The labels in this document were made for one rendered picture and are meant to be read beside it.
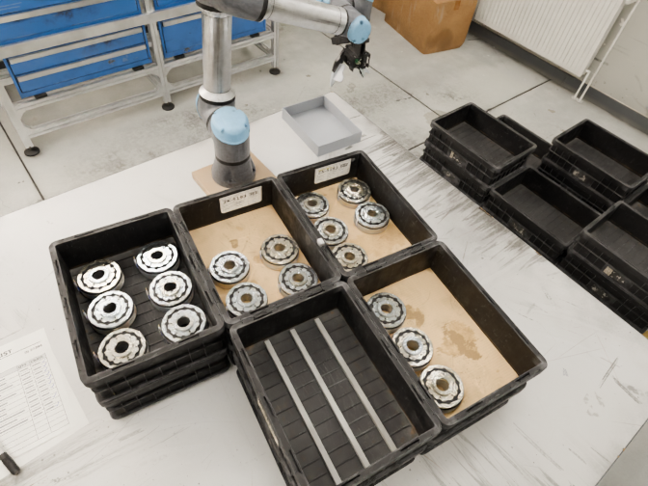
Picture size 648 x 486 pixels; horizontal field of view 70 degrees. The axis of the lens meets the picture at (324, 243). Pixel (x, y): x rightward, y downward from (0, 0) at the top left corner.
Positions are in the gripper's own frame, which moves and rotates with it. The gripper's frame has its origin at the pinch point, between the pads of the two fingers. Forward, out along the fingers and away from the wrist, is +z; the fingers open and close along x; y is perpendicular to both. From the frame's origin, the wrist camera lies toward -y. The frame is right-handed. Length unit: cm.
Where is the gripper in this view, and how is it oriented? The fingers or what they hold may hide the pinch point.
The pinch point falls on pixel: (345, 81)
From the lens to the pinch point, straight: 185.3
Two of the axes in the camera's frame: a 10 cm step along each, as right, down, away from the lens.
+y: 5.4, 6.8, -4.9
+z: -0.9, 6.3, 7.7
